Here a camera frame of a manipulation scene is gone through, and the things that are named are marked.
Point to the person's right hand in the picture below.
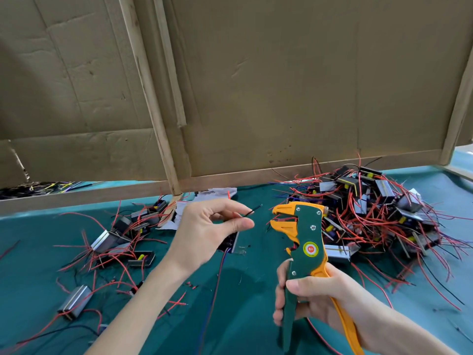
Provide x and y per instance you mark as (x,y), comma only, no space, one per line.
(336,295)

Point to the person's left hand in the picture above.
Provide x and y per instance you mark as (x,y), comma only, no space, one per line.
(203,236)

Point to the person's left forearm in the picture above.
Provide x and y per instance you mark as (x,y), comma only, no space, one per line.
(129,314)

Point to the person's right forearm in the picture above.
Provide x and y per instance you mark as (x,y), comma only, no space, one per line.
(414,340)

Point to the crumpled grey plastic bag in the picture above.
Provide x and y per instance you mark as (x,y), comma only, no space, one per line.
(214,193)

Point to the thin wooden strip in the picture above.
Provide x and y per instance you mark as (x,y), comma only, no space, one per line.
(170,59)

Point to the flat grey board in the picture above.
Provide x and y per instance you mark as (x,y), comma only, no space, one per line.
(460,162)

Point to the smooth brown cardboard panel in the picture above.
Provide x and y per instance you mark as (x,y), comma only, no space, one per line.
(318,70)

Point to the creased brown cardboard panel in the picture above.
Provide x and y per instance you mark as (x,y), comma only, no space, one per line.
(66,70)

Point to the long wooden bottom rail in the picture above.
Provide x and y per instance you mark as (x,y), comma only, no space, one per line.
(318,167)

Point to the short wooden bottom rail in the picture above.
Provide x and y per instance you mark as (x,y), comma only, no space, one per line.
(74,198)

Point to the wide wooden post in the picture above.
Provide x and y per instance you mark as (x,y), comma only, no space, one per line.
(150,85)

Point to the wooden corner post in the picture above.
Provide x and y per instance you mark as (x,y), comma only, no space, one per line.
(457,111)

